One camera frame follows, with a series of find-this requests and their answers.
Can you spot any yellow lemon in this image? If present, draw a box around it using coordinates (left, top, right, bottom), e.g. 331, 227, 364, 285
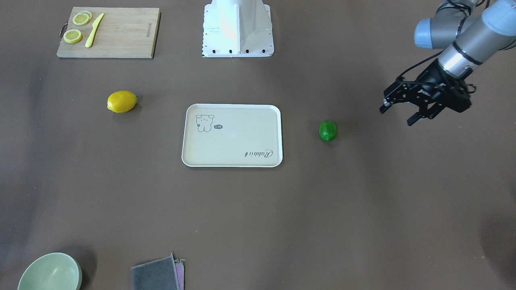
107, 90, 138, 113

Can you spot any lower lemon slice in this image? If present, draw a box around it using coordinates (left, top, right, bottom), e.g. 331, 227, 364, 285
62, 29, 83, 44

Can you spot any bamboo cutting board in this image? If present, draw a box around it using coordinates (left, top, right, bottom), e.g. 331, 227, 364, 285
57, 6, 161, 59

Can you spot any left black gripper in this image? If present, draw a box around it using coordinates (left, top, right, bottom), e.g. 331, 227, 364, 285
379, 60, 472, 126

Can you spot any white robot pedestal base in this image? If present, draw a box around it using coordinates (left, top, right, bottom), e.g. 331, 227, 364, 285
202, 0, 275, 58

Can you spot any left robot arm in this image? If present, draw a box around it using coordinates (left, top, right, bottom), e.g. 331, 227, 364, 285
379, 0, 516, 126

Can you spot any beige rabbit tray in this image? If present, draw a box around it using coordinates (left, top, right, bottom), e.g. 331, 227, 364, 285
182, 104, 283, 168

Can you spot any yellow plastic knife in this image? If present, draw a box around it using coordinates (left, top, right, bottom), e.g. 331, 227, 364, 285
85, 13, 105, 48

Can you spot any upper lemon slice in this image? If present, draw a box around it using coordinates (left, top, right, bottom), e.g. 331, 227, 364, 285
72, 11, 92, 26

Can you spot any green lime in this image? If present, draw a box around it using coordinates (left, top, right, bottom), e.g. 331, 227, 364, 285
319, 120, 337, 142

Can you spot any lemon slice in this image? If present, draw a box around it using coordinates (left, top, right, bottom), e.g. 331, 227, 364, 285
72, 11, 92, 26
62, 29, 83, 44

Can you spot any grey folded cloth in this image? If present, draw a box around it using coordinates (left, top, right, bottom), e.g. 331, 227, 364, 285
131, 253, 184, 290

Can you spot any light green bowl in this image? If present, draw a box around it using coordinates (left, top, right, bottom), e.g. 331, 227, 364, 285
18, 252, 83, 290

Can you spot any pink folded cloth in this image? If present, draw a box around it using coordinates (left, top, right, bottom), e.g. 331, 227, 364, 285
175, 259, 185, 290

